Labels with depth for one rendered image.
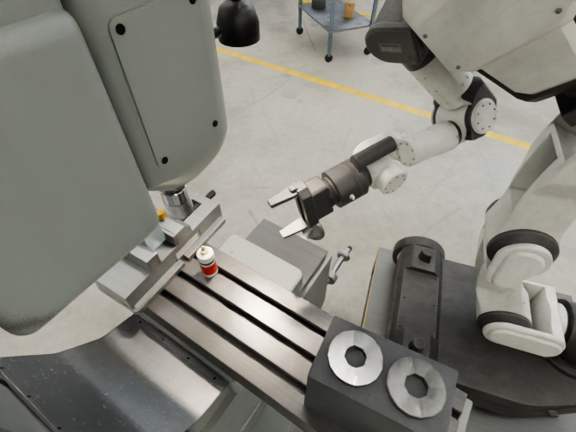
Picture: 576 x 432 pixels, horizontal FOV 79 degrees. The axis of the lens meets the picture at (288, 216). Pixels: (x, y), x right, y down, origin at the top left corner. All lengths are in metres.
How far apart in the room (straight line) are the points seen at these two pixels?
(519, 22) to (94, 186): 0.56
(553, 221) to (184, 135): 0.77
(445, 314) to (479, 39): 0.94
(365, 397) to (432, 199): 2.02
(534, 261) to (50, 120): 0.91
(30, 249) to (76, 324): 1.76
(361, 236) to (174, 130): 1.83
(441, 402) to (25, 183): 0.60
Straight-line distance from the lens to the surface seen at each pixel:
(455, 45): 0.67
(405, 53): 0.80
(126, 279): 0.92
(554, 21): 0.61
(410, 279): 1.36
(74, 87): 0.34
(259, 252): 1.10
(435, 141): 0.88
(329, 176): 0.75
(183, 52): 0.44
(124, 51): 0.39
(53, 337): 2.16
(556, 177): 0.81
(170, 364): 0.94
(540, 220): 0.93
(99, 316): 2.10
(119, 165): 0.39
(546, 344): 1.27
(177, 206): 0.64
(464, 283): 1.45
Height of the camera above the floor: 1.69
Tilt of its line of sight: 49 degrees down
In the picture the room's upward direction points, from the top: straight up
